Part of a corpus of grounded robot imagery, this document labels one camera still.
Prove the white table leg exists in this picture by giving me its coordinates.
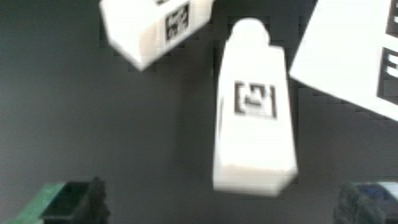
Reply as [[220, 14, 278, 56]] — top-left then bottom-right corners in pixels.
[[213, 18, 298, 196], [99, 0, 214, 70]]

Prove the white marker base plate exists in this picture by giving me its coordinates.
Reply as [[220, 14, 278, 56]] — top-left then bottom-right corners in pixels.
[[289, 0, 398, 121]]

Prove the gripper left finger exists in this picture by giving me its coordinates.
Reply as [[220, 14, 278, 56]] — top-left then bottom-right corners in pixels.
[[1, 178, 110, 224]]

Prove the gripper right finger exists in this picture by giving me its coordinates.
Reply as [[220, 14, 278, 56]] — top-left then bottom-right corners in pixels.
[[332, 181, 398, 224]]

